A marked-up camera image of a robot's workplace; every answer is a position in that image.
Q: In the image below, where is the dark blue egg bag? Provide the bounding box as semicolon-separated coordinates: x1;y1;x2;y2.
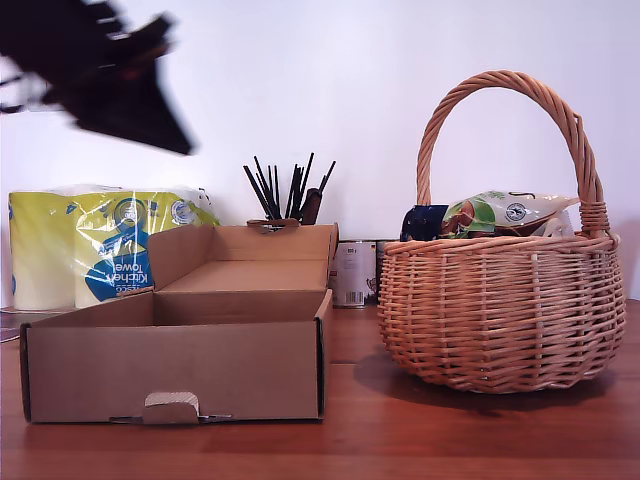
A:
399;203;450;242

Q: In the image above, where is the brown cardboard box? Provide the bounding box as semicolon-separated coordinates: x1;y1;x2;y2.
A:
19;222;340;426

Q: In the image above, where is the woven wicker basket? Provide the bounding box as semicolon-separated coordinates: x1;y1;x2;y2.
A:
377;69;628;396

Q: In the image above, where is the kitchen towel roll pack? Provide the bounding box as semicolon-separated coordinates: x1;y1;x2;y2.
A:
7;183;221;310

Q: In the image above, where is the dark flat magazine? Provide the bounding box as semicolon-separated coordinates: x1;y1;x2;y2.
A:
0;307;66;344

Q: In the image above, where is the tin can white label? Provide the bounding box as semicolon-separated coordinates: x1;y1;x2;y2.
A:
332;241;377;307

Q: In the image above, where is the tin can red label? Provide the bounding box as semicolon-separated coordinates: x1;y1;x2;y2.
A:
375;241;389;301

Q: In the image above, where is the dark brown wooden handle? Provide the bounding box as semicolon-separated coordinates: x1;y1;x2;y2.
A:
302;188;324;225

